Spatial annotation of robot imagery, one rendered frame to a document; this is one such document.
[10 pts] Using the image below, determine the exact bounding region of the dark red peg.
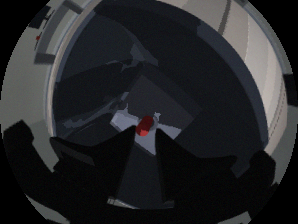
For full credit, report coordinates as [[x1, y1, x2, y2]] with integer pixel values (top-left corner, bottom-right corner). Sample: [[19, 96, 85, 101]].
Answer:
[[136, 116, 153, 136]]

